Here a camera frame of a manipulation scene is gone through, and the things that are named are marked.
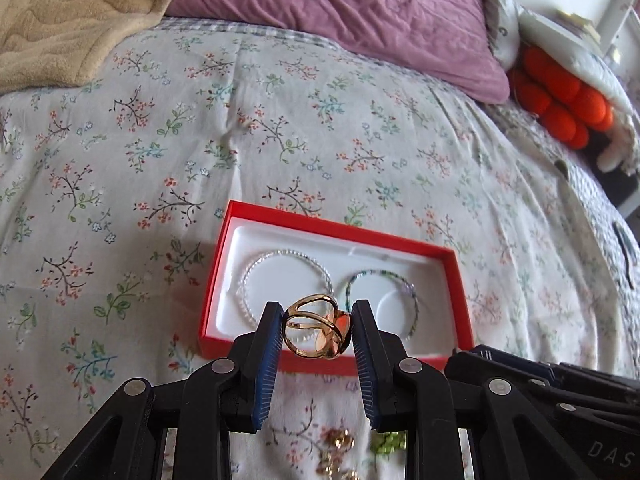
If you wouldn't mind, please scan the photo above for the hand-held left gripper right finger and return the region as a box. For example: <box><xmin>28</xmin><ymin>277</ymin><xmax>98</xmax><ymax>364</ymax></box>
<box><xmin>352</xmin><ymin>299</ymin><xmax>601</xmax><ymax>480</ymax></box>

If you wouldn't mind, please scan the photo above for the orange plush balls toy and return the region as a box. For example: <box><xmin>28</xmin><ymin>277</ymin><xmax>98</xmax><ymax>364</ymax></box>
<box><xmin>509</xmin><ymin>40</ymin><xmax>616</xmax><ymax>151</ymax></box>

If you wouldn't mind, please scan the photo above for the purple pillow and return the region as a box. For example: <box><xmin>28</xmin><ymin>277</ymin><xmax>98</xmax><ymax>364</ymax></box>
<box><xmin>164</xmin><ymin>0</ymin><xmax>511</xmax><ymax>107</ymax></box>

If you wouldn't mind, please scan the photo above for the green bead bracelet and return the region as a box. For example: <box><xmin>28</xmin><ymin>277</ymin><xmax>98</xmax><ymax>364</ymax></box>
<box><xmin>370</xmin><ymin>430</ymin><xmax>407</xmax><ymax>457</ymax></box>

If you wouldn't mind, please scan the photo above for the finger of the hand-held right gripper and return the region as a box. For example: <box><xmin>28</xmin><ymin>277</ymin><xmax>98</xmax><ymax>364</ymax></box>
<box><xmin>444</xmin><ymin>344</ymin><xmax>567</xmax><ymax>411</ymax></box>

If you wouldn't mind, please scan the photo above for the silver bead bracelet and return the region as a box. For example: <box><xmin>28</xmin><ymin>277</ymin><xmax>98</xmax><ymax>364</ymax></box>
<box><xmin>240</xmin><ymin>248</ymin><xmax>335</xmax><ymax>327</ymax></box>

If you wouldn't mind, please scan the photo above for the gold jewelry piece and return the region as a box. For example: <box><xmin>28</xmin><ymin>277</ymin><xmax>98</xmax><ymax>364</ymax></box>
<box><xmin>315</xmin><ymin>426</ymin><xmax>362</xmax><ymax>480</ymax></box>

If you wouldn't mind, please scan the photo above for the gold looped ring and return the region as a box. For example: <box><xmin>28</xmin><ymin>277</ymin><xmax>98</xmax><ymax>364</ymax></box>
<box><xmin>281</xmin><ymin>292</ymin><xmax>353</xmax><ymax>361</ymax></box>

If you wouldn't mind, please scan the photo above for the grey checked cloth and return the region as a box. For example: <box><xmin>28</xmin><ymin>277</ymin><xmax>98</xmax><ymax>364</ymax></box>
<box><xmin>487</xmin><ymin>100</ymin><xmax>640</xmax><ymax>313</ymax></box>

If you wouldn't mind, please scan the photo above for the multicolour bead bracelet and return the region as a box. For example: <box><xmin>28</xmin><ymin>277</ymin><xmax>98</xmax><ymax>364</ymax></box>
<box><xmin>345</xmin><ymin>268</ymin><xmax>420</xmax><ymax>342</ymax></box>

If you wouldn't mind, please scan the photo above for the beige quilted blanket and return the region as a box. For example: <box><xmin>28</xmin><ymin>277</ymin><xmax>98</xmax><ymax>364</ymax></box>
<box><xmin>0</xmin><ymin>0</ymin><xmax>207</xmax><ymax>95</ymax></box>

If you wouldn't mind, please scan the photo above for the white patterned pillow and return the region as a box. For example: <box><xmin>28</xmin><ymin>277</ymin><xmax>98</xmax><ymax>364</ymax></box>
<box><xmin>470</xmin><ymin>0</ymin><xmax>522</xmax><ymax>70</ymax></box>

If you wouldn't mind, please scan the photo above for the red jewelry box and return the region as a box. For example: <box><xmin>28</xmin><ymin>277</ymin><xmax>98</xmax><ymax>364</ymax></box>
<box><xmin>199</xmin><ymin>200</ymin><xmax>475</xmax><ymax>376</ymax></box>

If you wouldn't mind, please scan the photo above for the floral bedsheet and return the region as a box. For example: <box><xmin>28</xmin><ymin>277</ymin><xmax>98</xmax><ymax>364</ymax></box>
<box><xmin>0</xmin><ymin>15</ymin><xmax>640</xmax><ymax>480</ymax></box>

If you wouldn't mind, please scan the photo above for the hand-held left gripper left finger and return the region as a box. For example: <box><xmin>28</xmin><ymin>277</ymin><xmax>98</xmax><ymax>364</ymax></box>
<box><xmin>40</xmin><ymin>301</ymin><xmax>284</xmax><ymax>480</ymax></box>

